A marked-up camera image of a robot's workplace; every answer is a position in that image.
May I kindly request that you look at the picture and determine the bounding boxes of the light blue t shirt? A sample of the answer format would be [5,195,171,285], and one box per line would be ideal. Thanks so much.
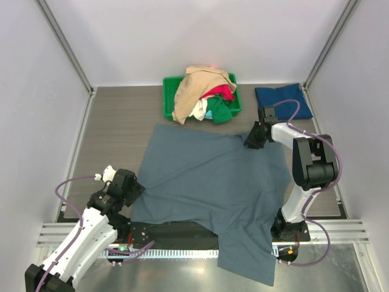
[204,111,213,120]

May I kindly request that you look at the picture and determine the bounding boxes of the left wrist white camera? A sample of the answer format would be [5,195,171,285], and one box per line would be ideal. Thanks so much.
[94,165,117,185]

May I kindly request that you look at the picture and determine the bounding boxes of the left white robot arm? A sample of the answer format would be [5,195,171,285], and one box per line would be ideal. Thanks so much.
[24,166,145,291]

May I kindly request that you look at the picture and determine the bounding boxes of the grey-blue t shirt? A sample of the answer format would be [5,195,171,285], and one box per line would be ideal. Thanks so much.
[131,125,291,286]

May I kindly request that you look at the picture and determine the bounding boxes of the beige t shirt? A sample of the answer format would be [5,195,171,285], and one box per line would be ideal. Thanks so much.
[172,65,237,125]

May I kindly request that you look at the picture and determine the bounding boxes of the green t shirt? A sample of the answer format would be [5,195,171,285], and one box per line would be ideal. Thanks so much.
[207,96,233,124]

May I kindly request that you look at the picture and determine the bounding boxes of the white t shirt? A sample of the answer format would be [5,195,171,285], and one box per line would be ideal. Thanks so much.
[189,99,208,121]

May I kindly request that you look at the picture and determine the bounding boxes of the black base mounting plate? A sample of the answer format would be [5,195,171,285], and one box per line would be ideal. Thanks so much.
[115,216,311,254]

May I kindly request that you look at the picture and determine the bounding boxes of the white slotted cable duct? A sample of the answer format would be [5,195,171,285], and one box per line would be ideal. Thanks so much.
[105,246,280,260]

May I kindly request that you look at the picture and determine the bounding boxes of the folded dark blue t shirt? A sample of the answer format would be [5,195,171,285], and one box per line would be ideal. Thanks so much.
[255,83,313,120]

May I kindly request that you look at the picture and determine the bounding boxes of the red t shirt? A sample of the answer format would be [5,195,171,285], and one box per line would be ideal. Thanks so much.
[201,85,235,101]

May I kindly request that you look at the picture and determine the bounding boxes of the green plastic bin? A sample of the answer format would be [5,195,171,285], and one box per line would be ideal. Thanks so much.
[162,76,242,121]

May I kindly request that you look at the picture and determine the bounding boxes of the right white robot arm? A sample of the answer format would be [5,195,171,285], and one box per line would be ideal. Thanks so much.
[244,106,341,242]

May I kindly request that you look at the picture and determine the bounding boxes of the aluminium frame rail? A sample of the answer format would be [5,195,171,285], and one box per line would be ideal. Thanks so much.
[36,219,370,248]

